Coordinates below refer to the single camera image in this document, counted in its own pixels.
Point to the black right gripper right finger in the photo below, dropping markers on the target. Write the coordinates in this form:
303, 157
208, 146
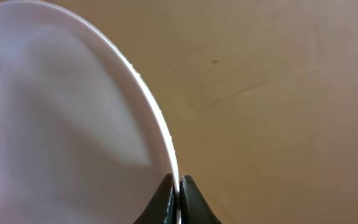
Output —
194, 208

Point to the pink plate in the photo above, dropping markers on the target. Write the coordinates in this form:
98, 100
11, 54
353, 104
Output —
82, 139

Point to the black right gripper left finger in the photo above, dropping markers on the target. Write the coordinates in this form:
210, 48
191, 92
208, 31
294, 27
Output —
162, 208

